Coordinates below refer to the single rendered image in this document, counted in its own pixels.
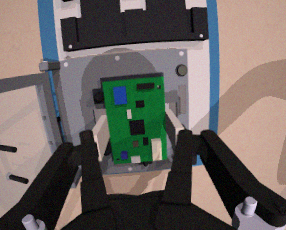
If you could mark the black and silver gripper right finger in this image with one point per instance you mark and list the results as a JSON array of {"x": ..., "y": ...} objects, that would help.
[{"x": 256, "y": 206}]

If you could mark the green circuit board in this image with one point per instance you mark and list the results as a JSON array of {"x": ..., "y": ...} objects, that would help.
[{"x": 135, "y": 111}]

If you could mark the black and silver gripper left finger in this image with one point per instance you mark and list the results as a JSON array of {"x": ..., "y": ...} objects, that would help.
[{"x": 42, "y": 203}]

